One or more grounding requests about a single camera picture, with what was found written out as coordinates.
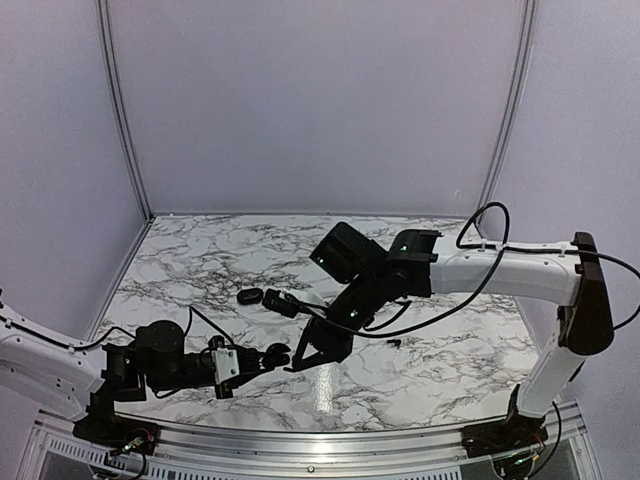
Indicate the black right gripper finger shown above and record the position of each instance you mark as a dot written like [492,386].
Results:
[320,359]
[299,360]

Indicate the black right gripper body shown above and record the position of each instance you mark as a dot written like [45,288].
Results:
[324,336]

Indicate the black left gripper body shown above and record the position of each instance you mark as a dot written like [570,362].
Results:
[223,394]

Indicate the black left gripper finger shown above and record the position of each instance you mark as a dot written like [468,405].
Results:
[251,356]
[248,373]

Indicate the black round disc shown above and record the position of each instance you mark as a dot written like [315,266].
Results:
[276,355]

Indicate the black earbud charging case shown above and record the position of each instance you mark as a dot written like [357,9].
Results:
[250,296]

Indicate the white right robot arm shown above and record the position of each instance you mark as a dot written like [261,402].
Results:
[421,263]

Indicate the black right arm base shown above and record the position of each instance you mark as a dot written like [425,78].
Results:
[510,433]

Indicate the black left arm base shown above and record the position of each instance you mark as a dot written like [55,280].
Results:
[104,427]

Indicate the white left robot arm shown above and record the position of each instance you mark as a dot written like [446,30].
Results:
[75,379]

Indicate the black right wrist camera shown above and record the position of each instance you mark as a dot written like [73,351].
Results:
[274,301]

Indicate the aluminium front rail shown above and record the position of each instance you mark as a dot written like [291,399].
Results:
[198,452]

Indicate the right aluminium frame post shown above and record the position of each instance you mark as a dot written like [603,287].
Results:
[515,92]

